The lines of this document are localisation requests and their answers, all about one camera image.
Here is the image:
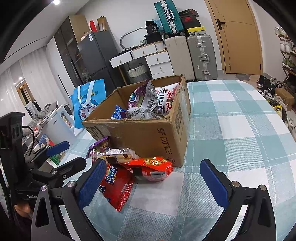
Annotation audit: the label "shoe rack with shoes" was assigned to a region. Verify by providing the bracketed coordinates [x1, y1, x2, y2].
[274, 27, 295, 95]

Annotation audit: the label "white appliance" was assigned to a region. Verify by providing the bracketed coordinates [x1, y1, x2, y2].
[41, 106, 77, 145]

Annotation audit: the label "dark grey refrigerator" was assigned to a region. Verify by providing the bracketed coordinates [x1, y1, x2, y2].
[78, 31, 125, 95]

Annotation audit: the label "woven laundry basket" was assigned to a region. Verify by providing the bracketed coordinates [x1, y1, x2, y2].
[127, 63, 149, 83]

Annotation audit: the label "red cone snack bag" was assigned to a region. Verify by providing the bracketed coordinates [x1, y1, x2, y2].
[99, 164, 135, 212]

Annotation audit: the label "silver suitcase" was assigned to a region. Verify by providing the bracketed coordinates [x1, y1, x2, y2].
[187, 34, 218, 81]

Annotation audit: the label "left hand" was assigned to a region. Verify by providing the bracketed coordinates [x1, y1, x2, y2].
[14, 201, 33, 219]

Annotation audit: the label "blue snack packet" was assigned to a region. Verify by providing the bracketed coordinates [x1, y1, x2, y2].
[110, 105, 126, 120]

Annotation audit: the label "dark glass cabinet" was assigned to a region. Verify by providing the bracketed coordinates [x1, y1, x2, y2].
[54, 15, 91, 87]

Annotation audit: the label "blue Doraemon tote bag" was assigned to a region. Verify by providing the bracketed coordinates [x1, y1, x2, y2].
[71, 79, 106, 129]

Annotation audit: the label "wooden door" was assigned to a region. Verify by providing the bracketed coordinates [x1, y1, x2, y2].
[205, 0, 262, 75]

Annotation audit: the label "SF Express cardboard box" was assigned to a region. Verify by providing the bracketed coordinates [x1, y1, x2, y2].
[82, 75, 191, 167]

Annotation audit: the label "white drawer desk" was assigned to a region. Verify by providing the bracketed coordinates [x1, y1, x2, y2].
[110, 41, 174, 79]

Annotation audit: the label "white red snack bag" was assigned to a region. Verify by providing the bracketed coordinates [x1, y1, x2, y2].
[155, 82, 180, 116]

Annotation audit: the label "clear cake pastry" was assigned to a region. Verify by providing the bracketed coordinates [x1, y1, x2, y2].
[90, 148, 140, 164]

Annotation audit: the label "large purple snack bag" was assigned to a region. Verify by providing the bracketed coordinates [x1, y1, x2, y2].
[125, 80, 159, 120]

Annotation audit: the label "teal suitcase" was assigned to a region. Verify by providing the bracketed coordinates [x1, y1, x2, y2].
[154, 0, 184, 35]

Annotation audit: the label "small cardboard box on floor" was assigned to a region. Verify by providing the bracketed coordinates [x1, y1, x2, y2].
[275, 88, 295, 111]

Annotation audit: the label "oval mirror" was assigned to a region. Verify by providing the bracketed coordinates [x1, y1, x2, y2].
[119, 27, 147, 50]

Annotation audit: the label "red orange snack bag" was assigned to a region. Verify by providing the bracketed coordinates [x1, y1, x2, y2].
[121, 157, 174, 182]

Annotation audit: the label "black yellow shoe boxes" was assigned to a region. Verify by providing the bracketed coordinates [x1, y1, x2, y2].
[179, 9, 206, 37]

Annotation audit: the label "beige suitcase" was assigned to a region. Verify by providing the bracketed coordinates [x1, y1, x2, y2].
[165, 36, 195, 82]

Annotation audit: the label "small purple snack bag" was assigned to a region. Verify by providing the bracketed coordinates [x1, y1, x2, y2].
[86, 136, 111, 159]

